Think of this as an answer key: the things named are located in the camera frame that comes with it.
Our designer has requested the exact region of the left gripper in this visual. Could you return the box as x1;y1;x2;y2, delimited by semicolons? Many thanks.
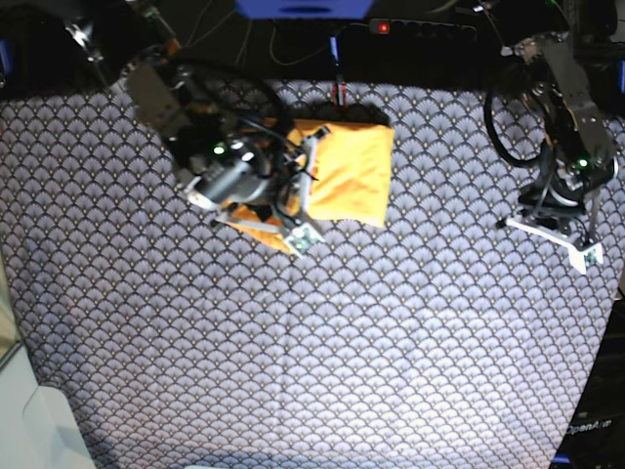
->
497;156;618;251

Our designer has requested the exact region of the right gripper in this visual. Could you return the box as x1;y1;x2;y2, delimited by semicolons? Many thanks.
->
185;125;331;235

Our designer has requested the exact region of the yellow T-shirt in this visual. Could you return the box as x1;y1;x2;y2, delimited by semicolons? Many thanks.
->
218;119;395;254

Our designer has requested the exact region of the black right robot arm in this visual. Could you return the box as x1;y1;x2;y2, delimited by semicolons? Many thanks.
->
55;1;329;242

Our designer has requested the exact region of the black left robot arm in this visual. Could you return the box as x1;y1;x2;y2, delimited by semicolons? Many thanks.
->
483;32;618;255

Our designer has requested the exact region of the red black table clamp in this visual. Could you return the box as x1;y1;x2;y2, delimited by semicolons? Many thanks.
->
331;81;347;107

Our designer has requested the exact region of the blue fan-pattern tablecloth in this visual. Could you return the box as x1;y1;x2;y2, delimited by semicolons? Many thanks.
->
1;83;624;468

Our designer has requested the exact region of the black power strip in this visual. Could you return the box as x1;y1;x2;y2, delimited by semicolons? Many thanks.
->
368;19;477;40

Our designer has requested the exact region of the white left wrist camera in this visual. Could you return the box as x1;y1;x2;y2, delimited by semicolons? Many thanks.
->
568;243;604;275

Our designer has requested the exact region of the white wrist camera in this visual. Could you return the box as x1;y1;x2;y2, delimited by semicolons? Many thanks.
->
283;222;326;258
568;243;604;275

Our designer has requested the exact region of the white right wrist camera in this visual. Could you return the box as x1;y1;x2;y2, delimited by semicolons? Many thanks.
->
283;222;326;258

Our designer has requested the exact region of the blue base camera mount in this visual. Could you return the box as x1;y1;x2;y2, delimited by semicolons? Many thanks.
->
235;0;373;20

